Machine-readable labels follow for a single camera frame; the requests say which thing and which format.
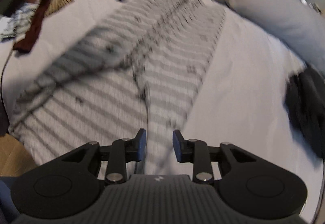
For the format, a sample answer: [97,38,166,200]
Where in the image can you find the grey pillow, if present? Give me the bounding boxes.
[200,0,325,72]

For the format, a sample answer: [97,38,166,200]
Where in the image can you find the black cable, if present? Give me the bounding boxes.
[0,42,16,103]

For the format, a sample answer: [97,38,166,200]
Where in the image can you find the grey striped bow-print pants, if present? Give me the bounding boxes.
[0,2,35,43]

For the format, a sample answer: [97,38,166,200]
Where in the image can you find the black jeans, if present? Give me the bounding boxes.
[284,74,308,135]

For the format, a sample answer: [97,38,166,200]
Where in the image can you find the black sweatshirt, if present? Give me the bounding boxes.
[297,67,325,160]

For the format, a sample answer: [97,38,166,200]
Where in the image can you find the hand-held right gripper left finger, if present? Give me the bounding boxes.
[60,128,147,185]

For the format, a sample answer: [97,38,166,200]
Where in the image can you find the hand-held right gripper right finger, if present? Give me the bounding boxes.
[172,130,257,185]

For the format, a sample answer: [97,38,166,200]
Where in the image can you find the grey striped bow-print top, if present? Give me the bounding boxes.
[9,0,226,176]

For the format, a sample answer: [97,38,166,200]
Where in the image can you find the rust-red garment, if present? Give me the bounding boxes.
[13,0,77,55]

